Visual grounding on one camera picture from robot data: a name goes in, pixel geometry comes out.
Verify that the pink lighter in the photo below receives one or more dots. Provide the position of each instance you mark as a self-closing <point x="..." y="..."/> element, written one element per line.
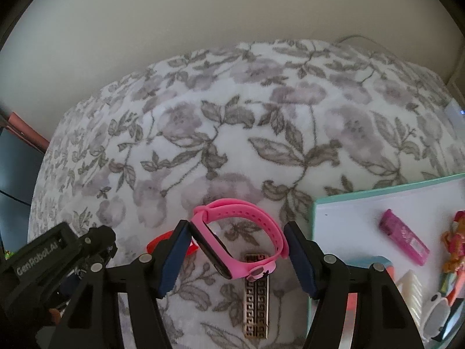
<point x="403" y="238"/>

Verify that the white power strip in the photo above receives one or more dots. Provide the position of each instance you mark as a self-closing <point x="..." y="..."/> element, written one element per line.
<point x="455" y="113"/>

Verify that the pink smartwatch band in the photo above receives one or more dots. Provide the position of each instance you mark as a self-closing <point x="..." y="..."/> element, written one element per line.
<point x="254" y="211"/>

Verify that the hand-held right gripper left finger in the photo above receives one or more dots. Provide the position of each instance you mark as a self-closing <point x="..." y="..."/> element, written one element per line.
<point x="174" y="258"/>

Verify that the pink and brown toy dog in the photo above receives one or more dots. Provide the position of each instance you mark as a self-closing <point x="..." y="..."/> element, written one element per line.
<point x="456" y="247"/>

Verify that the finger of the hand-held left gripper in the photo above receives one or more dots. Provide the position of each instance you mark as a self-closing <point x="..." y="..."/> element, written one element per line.
<point x="98" y="245"/>

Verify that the red and white tube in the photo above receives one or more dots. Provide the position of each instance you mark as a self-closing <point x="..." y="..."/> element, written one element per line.
<point x="163" y="241"/>

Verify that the teal-edged white tray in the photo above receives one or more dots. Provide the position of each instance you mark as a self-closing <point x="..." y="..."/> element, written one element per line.
<point x="348" y="225"/>

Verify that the floral fleece blanket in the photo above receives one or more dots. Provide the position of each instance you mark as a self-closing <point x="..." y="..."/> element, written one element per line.
<point x="218" y="134"/>

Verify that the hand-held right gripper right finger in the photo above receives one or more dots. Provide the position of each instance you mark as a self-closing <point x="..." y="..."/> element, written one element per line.
<point x="305" y="261"/>

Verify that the white ribbed plastic piece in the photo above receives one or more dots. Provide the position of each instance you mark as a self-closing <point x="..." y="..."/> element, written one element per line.
<point x="410" y="291"/>

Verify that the coral and blue plastic toy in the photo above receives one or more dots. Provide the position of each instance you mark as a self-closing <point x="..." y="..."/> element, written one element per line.
<point x="377" y="262"/>

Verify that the white plastic case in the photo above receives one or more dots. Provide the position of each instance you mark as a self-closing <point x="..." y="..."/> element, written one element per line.
<point x="436" y="316"/>

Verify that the red-brown wooden strip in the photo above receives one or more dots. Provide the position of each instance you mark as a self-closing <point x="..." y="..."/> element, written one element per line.
<point x="29" y="128"/>

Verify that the dark cabinet panel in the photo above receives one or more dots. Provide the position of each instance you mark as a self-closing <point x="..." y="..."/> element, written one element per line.
<point x="14" y="174"/>

